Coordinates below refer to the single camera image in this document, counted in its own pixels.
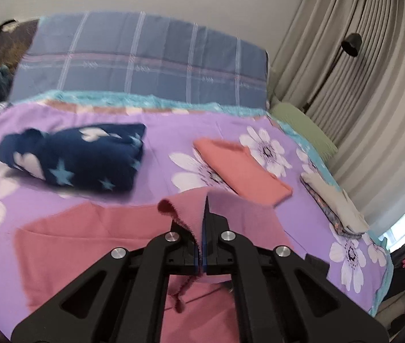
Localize black floor lamp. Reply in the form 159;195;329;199
302;33;362;113

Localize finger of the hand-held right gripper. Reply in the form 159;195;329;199
305;254;330;279

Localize purple floral bed sheet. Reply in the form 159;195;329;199
0;95;392;336

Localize brown patterned headboard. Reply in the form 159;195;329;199
0;19;39;75

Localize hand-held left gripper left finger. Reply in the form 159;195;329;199
11;218;200;343

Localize green pillow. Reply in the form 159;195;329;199
270;102;338;158

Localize pink garment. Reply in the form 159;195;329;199
13;186;298;343

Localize blue plaid pillow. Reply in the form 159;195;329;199
9;11;270;109

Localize folded coral cloth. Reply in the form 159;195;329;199
192;137;293;208

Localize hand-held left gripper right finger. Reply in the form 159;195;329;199
202;195;390;343

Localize navy star print cloth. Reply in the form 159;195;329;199
0;123;147;195

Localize beige curtain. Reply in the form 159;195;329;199
270;0;405;229

